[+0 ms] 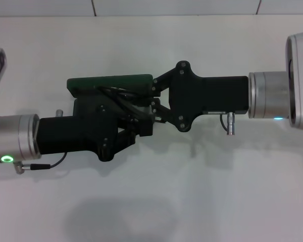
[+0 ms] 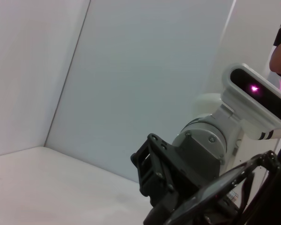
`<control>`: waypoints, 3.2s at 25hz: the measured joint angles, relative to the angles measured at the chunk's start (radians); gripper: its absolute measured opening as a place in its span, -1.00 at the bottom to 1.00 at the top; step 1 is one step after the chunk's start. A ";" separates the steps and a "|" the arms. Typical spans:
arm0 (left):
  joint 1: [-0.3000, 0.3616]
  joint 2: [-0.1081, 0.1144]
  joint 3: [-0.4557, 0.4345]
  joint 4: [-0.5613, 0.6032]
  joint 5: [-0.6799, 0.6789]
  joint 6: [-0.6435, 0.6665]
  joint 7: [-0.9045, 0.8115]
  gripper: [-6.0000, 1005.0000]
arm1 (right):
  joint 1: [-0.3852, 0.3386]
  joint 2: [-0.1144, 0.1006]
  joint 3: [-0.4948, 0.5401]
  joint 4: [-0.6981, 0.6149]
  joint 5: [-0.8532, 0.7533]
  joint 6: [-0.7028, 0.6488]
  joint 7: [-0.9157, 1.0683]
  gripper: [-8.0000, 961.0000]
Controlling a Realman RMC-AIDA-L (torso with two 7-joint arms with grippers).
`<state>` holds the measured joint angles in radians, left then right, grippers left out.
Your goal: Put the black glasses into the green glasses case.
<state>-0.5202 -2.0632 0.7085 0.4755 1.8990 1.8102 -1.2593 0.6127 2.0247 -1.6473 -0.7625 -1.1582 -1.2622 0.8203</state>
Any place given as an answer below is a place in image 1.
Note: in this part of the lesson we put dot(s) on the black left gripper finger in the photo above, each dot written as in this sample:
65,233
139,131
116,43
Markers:
144,124
126,141

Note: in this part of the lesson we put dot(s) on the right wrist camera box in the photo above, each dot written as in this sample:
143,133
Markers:
300,83

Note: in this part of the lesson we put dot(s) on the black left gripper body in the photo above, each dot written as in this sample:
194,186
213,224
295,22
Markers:
73,133

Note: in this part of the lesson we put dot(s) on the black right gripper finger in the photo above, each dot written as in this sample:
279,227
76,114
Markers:
164,82
164,112

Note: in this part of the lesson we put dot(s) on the green glasses case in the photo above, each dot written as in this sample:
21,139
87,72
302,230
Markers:
111,80

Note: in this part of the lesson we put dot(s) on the black glasses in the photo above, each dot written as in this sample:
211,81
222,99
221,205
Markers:
108,94

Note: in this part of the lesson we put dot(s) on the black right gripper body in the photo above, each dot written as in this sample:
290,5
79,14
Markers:
212,95

